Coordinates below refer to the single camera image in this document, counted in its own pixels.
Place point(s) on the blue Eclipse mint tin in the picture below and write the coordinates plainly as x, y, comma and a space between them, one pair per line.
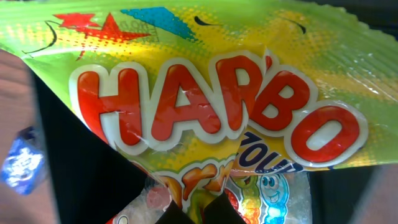
24, 168

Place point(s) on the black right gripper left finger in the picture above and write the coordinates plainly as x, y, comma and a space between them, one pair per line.
174, 215

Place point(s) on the green Haribo gummy bag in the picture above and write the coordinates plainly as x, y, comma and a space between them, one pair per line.
193, 92

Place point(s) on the dark green open box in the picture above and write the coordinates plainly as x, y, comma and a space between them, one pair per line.
91, 182

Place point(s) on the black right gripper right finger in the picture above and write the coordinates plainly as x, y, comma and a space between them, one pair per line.
221, 211

